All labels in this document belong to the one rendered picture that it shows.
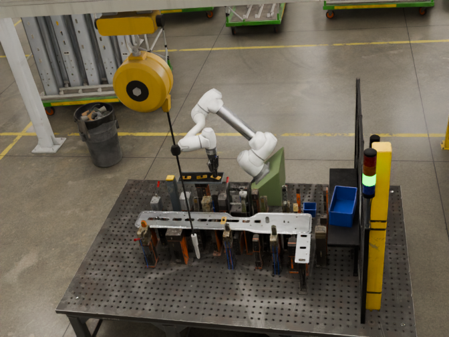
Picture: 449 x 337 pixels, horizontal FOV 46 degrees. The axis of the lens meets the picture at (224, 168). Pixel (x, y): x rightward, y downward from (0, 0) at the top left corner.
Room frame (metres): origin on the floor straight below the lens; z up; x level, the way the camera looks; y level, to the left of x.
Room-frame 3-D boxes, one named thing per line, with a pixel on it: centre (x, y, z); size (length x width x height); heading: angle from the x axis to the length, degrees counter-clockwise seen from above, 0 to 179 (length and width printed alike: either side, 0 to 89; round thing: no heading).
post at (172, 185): (3.55, 0.45, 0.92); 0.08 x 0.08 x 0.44; 75
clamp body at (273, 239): (2.79, -0.28, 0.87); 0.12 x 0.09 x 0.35; 165
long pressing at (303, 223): (3.10, 0.09, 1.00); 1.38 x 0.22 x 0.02; 75
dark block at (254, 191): (3.25, -0.21, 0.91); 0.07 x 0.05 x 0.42; 165
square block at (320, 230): (2.78, -0.62, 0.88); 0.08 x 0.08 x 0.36; 75
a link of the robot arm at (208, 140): (3.45, 0.09, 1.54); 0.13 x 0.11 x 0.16; 98
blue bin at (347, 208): (2.95, -0.83, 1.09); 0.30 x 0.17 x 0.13; 157
